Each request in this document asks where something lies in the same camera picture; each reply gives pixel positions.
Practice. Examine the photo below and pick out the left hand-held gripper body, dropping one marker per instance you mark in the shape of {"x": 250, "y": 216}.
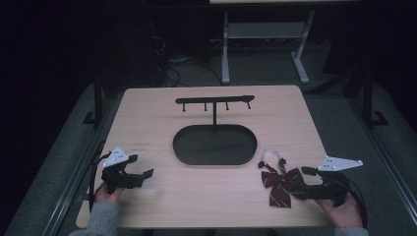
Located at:
{"x": 120, "y": 178}

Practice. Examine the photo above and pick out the maroon striped bow tie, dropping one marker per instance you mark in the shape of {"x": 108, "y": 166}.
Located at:
{"x": 278, "y": 185}

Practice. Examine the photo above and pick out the black metal stand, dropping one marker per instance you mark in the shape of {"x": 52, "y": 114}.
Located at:
{"x": 97, "y": 98}
{"x": 369, "y": 98}

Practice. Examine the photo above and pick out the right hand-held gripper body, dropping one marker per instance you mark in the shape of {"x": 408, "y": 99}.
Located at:
{"x": 331, "y": 187}

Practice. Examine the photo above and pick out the white metal table frame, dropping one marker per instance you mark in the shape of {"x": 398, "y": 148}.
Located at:
{"x": 265, "y": 31}

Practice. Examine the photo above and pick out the black hook rack with tray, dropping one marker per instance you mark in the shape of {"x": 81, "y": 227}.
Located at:
{"x": 214, "y": 144}

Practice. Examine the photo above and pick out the person's left hand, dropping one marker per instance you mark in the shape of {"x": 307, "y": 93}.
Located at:
{"x": 108, "y": 196}

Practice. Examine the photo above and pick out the person's right hand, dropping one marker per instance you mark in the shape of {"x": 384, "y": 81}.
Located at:
{"x": 342, "y": 213}

